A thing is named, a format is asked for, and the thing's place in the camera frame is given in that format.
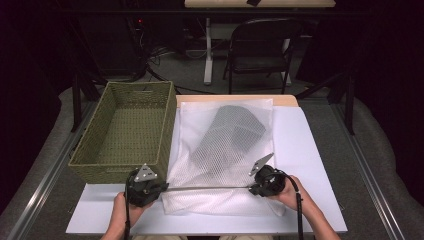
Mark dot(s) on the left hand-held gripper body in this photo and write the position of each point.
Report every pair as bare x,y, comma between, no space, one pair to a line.
141,193

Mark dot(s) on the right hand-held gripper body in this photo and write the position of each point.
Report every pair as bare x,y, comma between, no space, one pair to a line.
271,181

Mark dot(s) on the black cloth garment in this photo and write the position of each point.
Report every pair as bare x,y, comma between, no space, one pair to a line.
230,133

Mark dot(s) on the green woven basket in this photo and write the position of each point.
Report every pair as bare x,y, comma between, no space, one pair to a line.
133,123

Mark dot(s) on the white mesh laundry bag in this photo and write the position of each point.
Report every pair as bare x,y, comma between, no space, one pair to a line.
196,116

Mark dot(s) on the person's right hand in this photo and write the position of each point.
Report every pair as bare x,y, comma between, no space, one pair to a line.
293,196

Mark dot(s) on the person's left hand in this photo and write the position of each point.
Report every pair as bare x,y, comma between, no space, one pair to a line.
121,213

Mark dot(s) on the person's right leg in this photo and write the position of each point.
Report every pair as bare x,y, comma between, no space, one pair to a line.
246,237

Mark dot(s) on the white board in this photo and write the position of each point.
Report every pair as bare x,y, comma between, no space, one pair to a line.
306,133

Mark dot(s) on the black metal stand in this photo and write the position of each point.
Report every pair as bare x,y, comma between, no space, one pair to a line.
76,106
349,106

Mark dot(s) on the white desk leg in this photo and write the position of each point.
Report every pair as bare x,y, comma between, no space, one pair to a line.
208,60

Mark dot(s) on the black folding chair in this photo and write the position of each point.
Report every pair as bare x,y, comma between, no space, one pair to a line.
263,43

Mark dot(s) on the power strip with red light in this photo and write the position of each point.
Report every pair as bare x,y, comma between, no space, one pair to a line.
139,23

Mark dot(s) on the small black object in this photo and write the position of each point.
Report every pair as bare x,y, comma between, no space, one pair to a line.
254,2

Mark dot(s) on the aluminium rail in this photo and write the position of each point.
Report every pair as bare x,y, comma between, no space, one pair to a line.
370,173
50,173

